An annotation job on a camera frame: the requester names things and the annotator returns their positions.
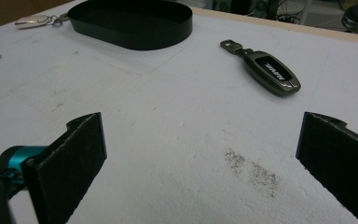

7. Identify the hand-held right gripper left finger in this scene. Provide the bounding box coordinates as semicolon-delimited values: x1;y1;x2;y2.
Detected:
21;112;108;224

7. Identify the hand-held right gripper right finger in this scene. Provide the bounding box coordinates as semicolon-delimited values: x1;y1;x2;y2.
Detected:
296;111;358;224

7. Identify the black key stand with tray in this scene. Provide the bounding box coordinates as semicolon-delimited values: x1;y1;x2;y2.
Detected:
67;0;194;51

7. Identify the white metal stand leg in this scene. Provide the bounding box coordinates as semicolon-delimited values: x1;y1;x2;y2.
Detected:
297;0;312;26

